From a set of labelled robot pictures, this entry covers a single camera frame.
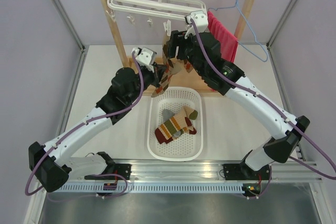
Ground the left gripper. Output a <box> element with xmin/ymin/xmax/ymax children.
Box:
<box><xmin>127</xmin><ymin>62</ymin><xmax>168</xmax><ymax>103</ymax></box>

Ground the argyle sock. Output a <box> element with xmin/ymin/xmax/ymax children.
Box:
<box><xmin>151</xmin><ymin>35</ymin><xmax>182</xmax><ymax>98</ymax></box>
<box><xmin>183</xmin><ymin>60</ymin><xmax>194</xmax><ymax>73</ymax></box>

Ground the grey sock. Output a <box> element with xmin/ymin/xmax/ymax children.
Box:
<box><xmin>162</xmin><ymin>109</ymin><xmax>182</xmax><ymax>140</ymax></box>

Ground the beige striped sock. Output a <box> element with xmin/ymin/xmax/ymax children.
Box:
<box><xmin>154</xmin><ymin>106</ymin><xmax>198</xmax><ymax>144</ymax></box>
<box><xmin>181</xmin><ymin>117</ymin><xmax>197</xmax><ymax>135</ymax></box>

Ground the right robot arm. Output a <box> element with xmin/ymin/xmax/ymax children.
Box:
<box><xmin>166</xmin><ymin>30</ymin><xmax>310</xmax><ymax>179</ymax></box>

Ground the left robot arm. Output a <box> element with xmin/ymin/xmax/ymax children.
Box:
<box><xmin>25</xmin><ymin>63</ymin><xmax>167</xmax><ymax>196</ymax></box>

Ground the white clip sock hanger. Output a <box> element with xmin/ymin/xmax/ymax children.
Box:
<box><xmin>107</xmin><ymin>0</ymin><xmax>207</xmax><ymax>36</ymax></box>

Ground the pink towel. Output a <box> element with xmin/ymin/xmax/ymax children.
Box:
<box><xmin>207</xmin><ymin>11</ymin><xmax>238</xmax><ymax>62</ymax></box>

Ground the white perforated plastic basket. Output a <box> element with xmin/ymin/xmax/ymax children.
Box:
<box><xmin>147</xmin><ymin>87</ymin><xmax>203</xmax><ymax>162</ymax></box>

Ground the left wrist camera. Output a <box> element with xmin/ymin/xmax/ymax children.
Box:
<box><xmin>132</xmin><ymin>47</ymin><xmax>157</xmax><ymax>73</ymax></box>

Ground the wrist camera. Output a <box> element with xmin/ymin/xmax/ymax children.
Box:
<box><xmin>185</xmin><ymin>10</ymin><xmax>208</xmax><ymax>35</ymax></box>
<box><xmin>132</xmin><ymin>47</ymin><xmax>157</xmax><ymax>73</ymax></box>

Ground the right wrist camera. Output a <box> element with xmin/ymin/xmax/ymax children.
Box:
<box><xmin>185</xmin><ymin>10</ymin><xmax>208</xmax><ymax>35</ymax></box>

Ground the blue wire hanger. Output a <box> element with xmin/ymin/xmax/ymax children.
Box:
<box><xmin>207</xmin><ymin>0</ymin><xmax>269</xmax><ymax>62</ymax></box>

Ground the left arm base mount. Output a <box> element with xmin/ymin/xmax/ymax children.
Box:
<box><xmin>84</xmin><ymin>152</ymin><xmax>131</xmax><ymax>181</ymax></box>

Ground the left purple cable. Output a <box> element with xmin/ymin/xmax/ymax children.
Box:
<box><xmin>25</xmin><ymin>49</ymin><xmax>145</xmax><ymax>203</ymax></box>

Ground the purple cable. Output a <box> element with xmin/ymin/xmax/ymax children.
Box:
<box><xmin>25</xmin><ymin>49</ymin><xmax>145</xmax><ymax>203</ymax></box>
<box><xmin>190</xmin><ymin>19</ymin><xmax>336</xmax><ymax>180</ymax></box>

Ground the white slotted cable duct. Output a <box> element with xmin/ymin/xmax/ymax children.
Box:
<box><xmin>56</xmin><ymin>182</ymin><xmax>245</xmax><ymax>194</ymax></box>

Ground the left aluminium frame post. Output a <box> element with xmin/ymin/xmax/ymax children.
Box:
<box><xmin>36</xmin><ymin>0</ymin><xmax>87</xmax><ymax>51</ymax></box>

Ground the aluminium frame post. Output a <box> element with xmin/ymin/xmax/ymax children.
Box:
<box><xmin>36</xmin><ymin>0</ymin><xmax>87</xmax><ymax>51</ymax></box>
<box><xmin>266</xmin><ymin>0</ymin><xmax>299</xmax><ymax>49</ymax></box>

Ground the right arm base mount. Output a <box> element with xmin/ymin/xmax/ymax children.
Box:
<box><xmin>222</xmin><ymin>155</ymin><xmax>272</xmax><ymax>200</ymax></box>

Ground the right aluminium frame post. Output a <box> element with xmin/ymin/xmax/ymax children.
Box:
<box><xmin>266</xmin><ymin>0</ymin><xmax>299</xmax><ymax>49</ymax></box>

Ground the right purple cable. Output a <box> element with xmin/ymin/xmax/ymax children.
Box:
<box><xmin>190</xmin><ymin>19</ymin><xmax>336</xmax><ymax>180</ymax></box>

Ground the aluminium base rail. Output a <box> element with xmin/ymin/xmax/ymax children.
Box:
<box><xmin>39</xmin><ymin>158</ymin><xmax>322</xmax><ymax>185</ymax></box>

